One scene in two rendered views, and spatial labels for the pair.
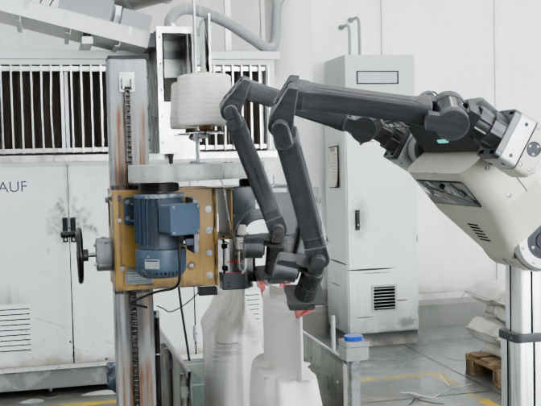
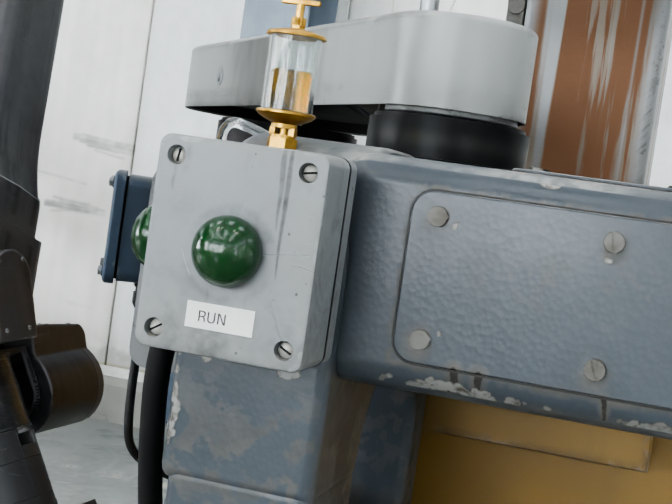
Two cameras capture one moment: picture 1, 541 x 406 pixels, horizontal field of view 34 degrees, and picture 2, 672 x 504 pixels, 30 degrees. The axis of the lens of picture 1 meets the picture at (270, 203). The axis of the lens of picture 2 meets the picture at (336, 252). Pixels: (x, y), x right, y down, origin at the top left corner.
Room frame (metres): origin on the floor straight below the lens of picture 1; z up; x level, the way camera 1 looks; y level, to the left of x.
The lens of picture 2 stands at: (3.24, -0.58, 1.32)
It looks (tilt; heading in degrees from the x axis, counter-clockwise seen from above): 3 degrees down; 120
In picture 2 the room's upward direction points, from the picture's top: 8 degrees clockwise
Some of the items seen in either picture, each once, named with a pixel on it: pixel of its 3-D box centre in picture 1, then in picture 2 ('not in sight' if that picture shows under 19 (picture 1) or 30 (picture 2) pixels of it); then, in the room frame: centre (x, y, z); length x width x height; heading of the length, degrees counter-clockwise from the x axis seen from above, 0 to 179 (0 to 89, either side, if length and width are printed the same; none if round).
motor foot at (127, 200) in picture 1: (144, 211); not in sight; (2.74, 0.39, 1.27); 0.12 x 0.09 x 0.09; 104
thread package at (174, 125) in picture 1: (191, 105); not in sight; (2.96, 0.25, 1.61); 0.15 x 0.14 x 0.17; 14
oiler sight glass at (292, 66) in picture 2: not in sight; (291, 74); (2.92, -0.07, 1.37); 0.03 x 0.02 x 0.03; 14
